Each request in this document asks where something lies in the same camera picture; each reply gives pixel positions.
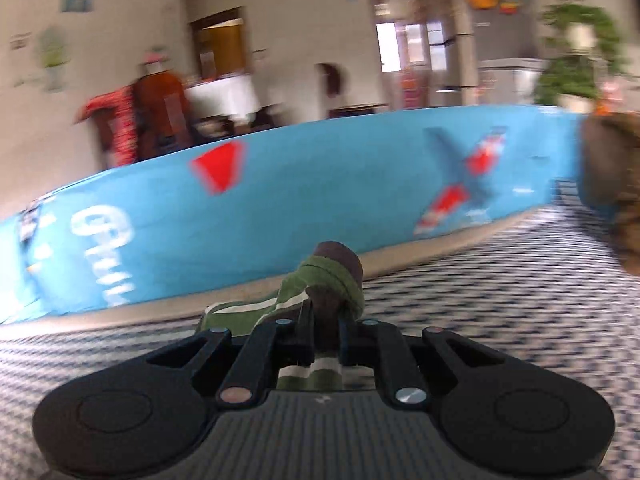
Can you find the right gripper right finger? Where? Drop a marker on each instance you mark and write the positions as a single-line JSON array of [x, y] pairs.
[[498, 412]]

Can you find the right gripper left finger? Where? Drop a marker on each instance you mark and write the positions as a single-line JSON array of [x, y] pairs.
[[133, 418]]

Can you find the green brown striped shirt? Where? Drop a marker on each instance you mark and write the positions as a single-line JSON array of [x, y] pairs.
[[330, 282]]

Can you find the houndstooth sofa seat cushion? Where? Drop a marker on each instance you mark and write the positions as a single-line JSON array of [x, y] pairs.
[[548, 291]]

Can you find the blue printed sofa back cover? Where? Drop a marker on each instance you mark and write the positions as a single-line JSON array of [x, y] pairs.
[[239, 211]]

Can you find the brown plush toy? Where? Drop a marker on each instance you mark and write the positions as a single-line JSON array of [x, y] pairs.
[[609, 179]]

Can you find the red patterned cloth on chair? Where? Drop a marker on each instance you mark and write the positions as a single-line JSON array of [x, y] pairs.
[[112, 116]]

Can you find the dark wooden dining chair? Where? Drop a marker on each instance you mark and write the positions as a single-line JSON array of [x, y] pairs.
[[152, 118]]

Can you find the white clothed dining table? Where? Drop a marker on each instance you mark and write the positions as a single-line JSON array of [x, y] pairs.
[[233, 97]]

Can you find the silver refrigerator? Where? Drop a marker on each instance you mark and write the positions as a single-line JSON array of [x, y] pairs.
[[491, 60]]

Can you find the green potted plant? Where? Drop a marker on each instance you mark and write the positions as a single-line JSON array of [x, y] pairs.
[[585, 50]]

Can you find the dark wooden chair right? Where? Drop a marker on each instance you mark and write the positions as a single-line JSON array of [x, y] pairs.
[[332, 82]]

